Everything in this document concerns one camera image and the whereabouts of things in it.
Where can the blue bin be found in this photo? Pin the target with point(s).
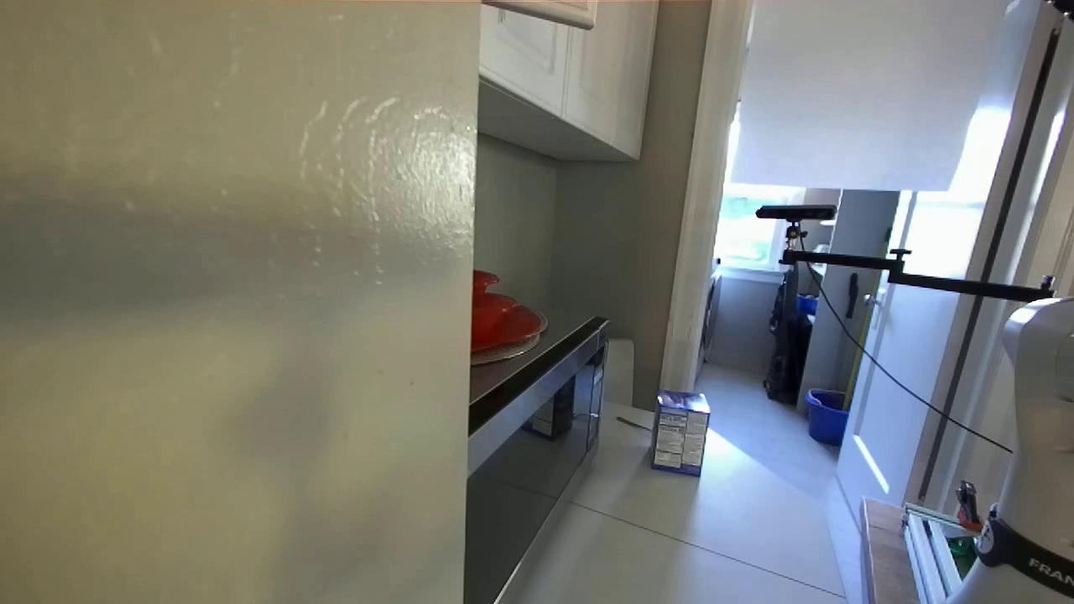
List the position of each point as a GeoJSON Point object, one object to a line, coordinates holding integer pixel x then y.
{"type": "Point", "coordinates": [827, 418]}

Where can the blue carton box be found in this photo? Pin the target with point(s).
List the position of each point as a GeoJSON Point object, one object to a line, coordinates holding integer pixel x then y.
{"type": "Point", "coordinates": [678, 435]}

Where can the bright window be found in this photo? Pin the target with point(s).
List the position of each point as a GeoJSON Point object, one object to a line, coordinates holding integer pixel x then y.
{"type": "Point", "coordinates": [751, 229]}

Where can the red bowl on counter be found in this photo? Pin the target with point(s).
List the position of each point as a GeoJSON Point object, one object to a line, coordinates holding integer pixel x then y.
{"type": "Point", "coordinates": [506, 322]}

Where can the small thin utensil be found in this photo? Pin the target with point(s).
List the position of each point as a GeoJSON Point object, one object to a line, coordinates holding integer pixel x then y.
{"type": "Point", "coordinates": [633, 423]}

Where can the green base plate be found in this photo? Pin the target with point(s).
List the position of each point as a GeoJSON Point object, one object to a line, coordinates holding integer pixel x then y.
{"type": "Point", "coordinates": [950, 556]}

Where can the white roller blind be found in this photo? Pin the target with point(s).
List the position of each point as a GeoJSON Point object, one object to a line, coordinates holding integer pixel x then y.
{"type": "Point", "coordinates": [862, 87]}

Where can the black stereo camera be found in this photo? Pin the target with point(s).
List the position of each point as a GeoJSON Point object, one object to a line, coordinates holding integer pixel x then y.
{"type": "Point", "coordinates": [795, 213]}

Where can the round beige tray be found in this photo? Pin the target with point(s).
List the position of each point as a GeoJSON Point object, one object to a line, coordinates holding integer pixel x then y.
{"type": "Point", "coordinates": [518, 349]}

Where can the white cabinet door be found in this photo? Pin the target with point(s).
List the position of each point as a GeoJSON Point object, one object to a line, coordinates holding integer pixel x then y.
{"type": "Point", "coordinates": [521, 51]}
{"type": "Point", "coordinates": [616, 73]}

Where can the black equipment stand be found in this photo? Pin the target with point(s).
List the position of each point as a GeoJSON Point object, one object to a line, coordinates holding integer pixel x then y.
{"type": "Point", "coordinates": [789, 345]}

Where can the red plug at robot base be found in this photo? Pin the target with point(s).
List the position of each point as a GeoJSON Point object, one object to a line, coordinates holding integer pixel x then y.
{"type": "Point", "coordinates": [967, 509]}

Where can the white wall cabinet body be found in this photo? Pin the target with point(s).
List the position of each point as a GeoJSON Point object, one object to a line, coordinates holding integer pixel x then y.
{"type": "Point", "coordinates": [560, 130]}

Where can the robot base table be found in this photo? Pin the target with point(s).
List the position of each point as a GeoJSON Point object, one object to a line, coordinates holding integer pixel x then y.
{"type": "Point", "coordinates": [883, 556]}

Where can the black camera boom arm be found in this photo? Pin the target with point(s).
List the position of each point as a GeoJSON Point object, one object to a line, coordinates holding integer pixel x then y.
{"type": "Point", "coordinates": [940, 279]}

